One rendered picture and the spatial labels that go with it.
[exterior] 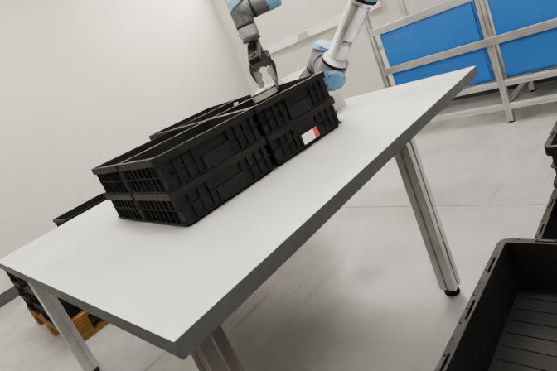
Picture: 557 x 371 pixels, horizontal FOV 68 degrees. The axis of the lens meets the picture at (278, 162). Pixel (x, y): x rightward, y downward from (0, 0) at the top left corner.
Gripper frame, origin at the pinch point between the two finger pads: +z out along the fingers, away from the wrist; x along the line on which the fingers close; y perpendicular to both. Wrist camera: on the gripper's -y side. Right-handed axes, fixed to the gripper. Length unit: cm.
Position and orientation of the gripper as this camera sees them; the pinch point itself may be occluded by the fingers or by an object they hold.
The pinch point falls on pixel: (270, 88)
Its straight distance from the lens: 160.0
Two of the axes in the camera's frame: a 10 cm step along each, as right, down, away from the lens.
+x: -9.1, 3.3, 2.3
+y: 1.2, -3.1, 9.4
